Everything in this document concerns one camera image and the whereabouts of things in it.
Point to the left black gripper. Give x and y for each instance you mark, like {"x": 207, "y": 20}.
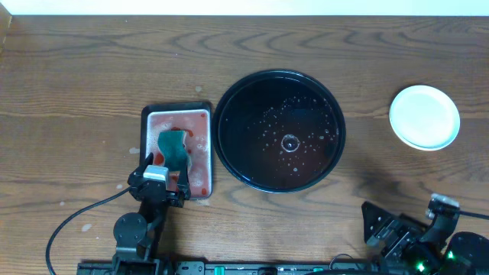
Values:
{"x": 155, "y": 191}

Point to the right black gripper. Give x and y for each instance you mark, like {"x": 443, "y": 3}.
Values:
{"x": 386, "y": 235}

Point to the green yellow sponge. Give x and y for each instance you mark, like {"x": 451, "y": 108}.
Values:
{"x": 172, "y": 146}

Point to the mint plate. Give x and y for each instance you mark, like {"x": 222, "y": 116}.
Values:
{"x": 424, "y": 117}

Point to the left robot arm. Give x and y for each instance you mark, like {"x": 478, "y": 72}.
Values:
{"x": 138, "y": 234}

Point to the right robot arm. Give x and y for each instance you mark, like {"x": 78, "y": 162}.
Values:
{"x": 465, "y": 253}

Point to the black rectangular soap tray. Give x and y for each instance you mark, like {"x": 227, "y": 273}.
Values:
{"x": 195, "y": 119}

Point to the round black tray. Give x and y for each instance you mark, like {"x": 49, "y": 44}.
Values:
{"x": 279, "y": 131}

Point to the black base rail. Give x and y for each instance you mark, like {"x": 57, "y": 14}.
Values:
{"x": 229, "y": 269}

